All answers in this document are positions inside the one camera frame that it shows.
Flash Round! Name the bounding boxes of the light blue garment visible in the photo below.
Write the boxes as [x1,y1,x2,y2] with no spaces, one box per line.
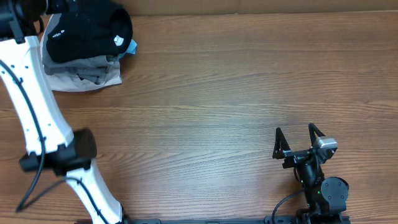
[118,39,137,60]

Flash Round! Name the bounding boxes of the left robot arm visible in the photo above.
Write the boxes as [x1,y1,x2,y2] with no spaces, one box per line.
[1,0,129,223]

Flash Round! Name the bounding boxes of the grey folded trousers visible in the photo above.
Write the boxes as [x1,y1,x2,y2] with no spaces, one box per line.
[40,14,122,91]

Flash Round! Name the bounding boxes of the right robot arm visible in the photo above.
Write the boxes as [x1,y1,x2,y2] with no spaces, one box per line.
[269,123,350,224]

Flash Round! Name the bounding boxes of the black t-shirt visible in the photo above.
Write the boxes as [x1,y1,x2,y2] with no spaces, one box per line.
[46,0,133,63]

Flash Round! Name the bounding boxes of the white folded garment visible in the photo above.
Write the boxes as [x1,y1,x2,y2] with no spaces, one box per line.
[40,39,122,92]

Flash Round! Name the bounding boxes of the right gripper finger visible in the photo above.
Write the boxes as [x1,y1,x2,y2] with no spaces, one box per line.
[272,128,291,159]
[308,123,325,146]

